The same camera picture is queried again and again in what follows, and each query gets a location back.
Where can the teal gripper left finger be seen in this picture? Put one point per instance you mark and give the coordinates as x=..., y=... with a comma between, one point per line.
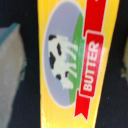
x=12, y=70

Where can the yellow butter box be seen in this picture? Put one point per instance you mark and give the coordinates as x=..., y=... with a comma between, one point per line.
x=74, y=43

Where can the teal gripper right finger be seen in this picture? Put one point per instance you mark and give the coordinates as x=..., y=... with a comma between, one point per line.
x=125, y=64

